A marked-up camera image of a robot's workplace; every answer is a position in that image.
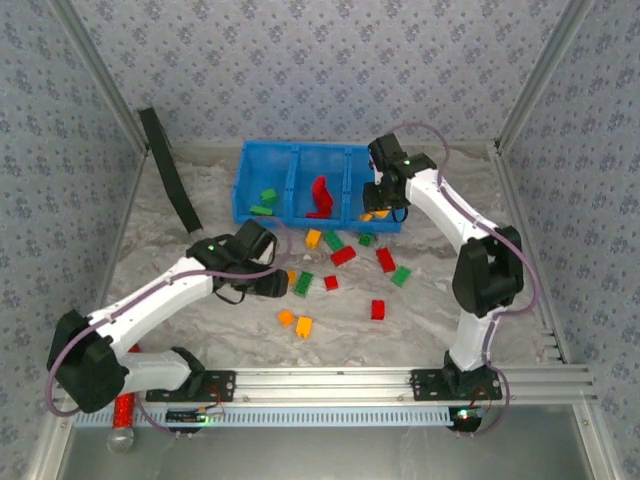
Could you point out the green long lego brick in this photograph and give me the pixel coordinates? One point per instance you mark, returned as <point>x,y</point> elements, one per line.
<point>261,210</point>
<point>333,241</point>
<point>400,276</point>
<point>303,285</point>

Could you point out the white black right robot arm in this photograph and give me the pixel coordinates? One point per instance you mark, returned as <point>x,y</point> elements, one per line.
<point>450,205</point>

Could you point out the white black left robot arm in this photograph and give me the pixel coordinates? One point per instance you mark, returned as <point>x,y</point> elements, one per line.
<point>150,295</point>

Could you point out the green small lego brick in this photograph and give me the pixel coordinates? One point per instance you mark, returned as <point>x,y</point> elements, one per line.
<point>269,196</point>
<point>366,239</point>

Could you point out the yellow small lego brick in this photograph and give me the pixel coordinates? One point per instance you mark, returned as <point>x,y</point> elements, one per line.
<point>303,327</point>
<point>366,217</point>
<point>313,239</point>

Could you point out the orange small lego brick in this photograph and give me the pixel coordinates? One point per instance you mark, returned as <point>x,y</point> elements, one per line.
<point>285,318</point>

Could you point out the red small lego brick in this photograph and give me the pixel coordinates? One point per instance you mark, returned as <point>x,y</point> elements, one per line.
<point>378,310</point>
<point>331,283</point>

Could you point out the small circuit board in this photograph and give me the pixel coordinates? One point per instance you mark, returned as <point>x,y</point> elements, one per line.
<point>185,416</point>
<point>465,415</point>

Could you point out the aluminium side rail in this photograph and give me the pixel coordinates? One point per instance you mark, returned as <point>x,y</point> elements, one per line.
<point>525,240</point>
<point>126,210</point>

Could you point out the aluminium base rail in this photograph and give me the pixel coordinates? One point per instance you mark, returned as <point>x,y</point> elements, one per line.
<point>325,385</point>

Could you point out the aluminium frame post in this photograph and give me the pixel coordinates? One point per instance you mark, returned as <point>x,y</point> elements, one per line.
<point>540,75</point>
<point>104,75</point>

